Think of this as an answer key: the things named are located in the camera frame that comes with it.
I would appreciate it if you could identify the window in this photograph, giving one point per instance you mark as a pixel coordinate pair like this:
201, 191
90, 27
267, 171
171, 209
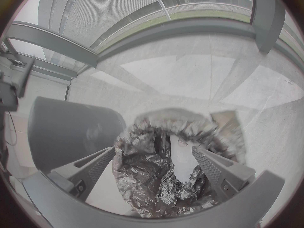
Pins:
266, 20

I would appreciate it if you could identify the clear printed wrapper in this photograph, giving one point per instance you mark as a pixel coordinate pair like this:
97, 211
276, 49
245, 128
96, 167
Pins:
182, 160

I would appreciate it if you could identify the dark grey round chair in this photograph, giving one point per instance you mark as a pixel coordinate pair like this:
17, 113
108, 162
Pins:
71, 132

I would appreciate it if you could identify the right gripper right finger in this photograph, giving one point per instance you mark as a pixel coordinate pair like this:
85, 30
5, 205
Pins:
220, 172

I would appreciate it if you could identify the black plastic bag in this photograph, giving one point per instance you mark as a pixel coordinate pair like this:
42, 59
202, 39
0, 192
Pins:
142, 170

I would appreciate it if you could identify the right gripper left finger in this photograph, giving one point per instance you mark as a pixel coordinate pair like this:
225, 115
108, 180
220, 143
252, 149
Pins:
95, 167

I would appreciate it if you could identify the tan paper scrap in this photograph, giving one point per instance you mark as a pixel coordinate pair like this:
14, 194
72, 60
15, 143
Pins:
228, 125

